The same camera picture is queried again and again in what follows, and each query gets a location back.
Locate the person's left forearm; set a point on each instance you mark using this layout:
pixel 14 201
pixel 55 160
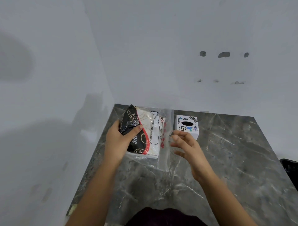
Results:
pixel 95 198

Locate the Dove tissue plastic packet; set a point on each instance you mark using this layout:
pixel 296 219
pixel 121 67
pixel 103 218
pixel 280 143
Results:
pixel 130 118

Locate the trash bin with black liner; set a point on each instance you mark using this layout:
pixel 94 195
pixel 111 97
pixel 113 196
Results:
pixel 291 170

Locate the person's right forearm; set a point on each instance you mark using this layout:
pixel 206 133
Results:
pixel 225 200

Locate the yellowed corner sticker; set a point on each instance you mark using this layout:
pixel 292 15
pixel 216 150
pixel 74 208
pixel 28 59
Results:
pixel 72 209

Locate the white stickered tissue box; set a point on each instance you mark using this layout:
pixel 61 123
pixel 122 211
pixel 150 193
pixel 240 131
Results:
pixel 193 133

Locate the person's right hand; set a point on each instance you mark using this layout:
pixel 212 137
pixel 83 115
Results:
pixel 195 158

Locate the person's dark maroon top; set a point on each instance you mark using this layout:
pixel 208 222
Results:
pixel 163 217

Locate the person's left hand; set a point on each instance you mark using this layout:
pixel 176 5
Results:
pixel 115 146

